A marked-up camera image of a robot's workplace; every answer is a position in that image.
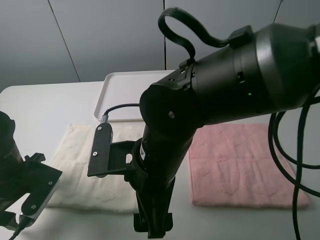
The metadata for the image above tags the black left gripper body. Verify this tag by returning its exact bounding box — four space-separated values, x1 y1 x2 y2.
0 160 30 230

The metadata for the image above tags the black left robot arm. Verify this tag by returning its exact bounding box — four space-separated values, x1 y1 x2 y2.
0 112 30 235

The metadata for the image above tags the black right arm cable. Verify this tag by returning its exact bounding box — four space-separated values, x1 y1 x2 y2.
267 92 320 240

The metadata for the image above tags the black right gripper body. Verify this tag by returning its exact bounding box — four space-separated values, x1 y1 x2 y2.
124 161 176 238

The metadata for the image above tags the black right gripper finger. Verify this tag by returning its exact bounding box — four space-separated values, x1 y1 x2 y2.
133 213 148 232
163 212 173 232

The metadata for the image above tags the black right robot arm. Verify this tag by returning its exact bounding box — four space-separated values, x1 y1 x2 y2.
127 7 320 239

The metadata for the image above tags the cream white towel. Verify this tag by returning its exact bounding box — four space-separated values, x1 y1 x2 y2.
47 124 138 214

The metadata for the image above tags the pink towel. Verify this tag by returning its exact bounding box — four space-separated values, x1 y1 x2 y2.
188 123 294 209

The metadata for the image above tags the white rectangular plastic tray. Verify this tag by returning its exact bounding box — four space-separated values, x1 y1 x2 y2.
93 70 173 121

